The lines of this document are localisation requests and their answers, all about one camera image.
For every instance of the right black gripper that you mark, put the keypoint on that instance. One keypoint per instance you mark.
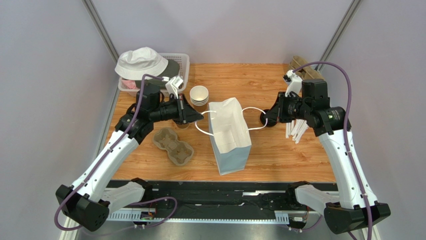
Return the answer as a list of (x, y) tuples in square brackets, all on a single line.
[(281, 108)]

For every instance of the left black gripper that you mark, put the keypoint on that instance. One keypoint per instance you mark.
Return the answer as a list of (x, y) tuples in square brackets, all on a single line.
[(186, 113)]

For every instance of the white paper coffee cup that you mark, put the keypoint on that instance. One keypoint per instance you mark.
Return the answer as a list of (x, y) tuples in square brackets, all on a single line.
[(183, 126)]

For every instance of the brown cardboard cup carrier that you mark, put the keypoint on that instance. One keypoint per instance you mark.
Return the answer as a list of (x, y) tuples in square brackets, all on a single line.
[(179, 152)]

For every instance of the white paper bag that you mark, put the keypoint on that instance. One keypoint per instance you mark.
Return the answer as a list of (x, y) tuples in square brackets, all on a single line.
[(229, 135)]

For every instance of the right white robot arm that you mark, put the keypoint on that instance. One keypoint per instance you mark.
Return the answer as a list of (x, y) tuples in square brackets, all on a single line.
[(356, 207)]

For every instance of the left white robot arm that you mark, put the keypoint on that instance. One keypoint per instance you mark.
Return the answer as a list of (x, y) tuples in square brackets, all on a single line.
[(85, 203)]

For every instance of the stack of paper cups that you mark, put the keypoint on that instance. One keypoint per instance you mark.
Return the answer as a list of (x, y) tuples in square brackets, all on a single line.
[(199, 97)]

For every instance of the bundle of wrapped straws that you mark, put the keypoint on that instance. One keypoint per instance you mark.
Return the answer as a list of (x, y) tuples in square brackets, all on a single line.
[(296, 129)]

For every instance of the olive green cloth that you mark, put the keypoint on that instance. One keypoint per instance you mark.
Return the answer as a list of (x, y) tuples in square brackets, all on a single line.
[(172, 69)]

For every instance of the cardboard cup carrier stack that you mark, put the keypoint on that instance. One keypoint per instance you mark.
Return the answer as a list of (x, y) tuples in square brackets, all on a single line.
[(306, 73)]

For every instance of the white plastic basket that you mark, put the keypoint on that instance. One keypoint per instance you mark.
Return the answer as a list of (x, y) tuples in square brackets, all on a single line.
[(184, 67)]

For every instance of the pink cloth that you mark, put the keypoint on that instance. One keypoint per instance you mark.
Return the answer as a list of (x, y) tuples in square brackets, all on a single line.
[(129, 84)]

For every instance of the white bucket hat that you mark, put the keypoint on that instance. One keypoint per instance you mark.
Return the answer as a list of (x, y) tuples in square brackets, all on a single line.
[(133, 64)]

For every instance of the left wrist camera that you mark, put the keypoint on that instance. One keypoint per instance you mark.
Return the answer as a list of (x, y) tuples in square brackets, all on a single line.
[(172, 86)]

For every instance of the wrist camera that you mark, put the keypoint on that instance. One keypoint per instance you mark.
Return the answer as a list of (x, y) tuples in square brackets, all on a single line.
[(172, 86), (294, 83)]

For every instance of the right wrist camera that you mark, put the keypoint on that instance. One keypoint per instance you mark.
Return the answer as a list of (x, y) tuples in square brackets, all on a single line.
[(294, 83)]

